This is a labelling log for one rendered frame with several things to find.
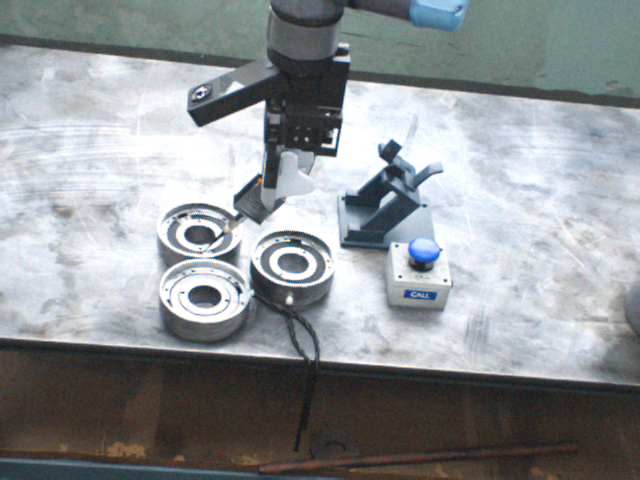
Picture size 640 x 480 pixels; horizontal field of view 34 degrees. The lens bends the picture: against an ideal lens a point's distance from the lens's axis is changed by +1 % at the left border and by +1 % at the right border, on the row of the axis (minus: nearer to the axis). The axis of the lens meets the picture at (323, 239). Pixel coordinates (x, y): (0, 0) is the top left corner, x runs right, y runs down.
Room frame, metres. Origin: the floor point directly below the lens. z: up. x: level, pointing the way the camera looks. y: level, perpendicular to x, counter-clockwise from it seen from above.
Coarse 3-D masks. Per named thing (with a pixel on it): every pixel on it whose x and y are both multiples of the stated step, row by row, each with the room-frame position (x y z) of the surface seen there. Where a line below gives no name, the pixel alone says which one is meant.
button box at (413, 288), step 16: (400, 256) 0.99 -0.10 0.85; (400, 272) 0.96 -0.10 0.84; (416, 272) 0.96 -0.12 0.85; (432, 272) 0.97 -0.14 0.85; (448, 272) 0.97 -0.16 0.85; (400, 288) 0.94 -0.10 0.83; (416, 288) 0.94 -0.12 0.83; (432, 288) 0.95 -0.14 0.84; (448, 288) 0.95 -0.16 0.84; (400, 304) 0.94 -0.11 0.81; (416, 304) 0.94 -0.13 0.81; (432, 304) 0.95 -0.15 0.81
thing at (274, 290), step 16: (256, 240) 0.97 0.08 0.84; (272, 240) 0.99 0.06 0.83; (304, 240) 1.00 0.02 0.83; (320, 240) 1.00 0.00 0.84; (256, 256) 0.96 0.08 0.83; (272, 256) 0.96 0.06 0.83; (288, 256) 0.97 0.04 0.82; (304, 256) 0.97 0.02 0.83; (256, 272) 0.92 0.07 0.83; (304, 272) 0.94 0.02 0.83; (272, 288) 0.91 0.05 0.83; (288, 288) 0.90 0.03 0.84; (304, 288) 0.91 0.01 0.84; (320, 288) 0.92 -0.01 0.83; (304, 304) 0.92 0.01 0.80
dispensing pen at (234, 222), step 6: (258, 174) 0.96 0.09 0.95; (252, 180) 0.96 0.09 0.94; (258, 180) 0.95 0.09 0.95; (246, 186) 0.96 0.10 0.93; (252, 186) 0.95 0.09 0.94; (240, 192) 0.96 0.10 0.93; (246, 192) 0.95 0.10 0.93; (234, 198) 0.95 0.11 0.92; (240, 198) 0.94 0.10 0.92; (240, 216) 0.94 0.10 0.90; (228, 222) 0.95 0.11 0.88; (234, 222) 0.94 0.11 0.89; (240, 222) 0.94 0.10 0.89; (228, 228) 0.94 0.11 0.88; (234, 228) 0.94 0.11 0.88; (222, 234) 0.94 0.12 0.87; (216, 240) 0.94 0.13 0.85
